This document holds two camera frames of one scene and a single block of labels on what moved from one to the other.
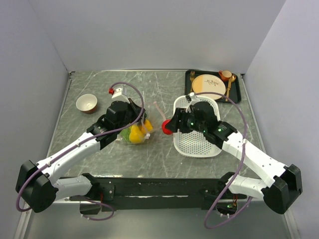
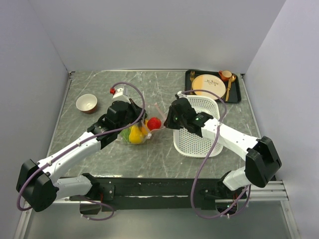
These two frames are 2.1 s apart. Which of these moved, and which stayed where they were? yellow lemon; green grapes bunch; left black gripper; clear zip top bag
Moved: clear zip top bag
Stayed: left black gripper; green grapes bunch; yellow lemon
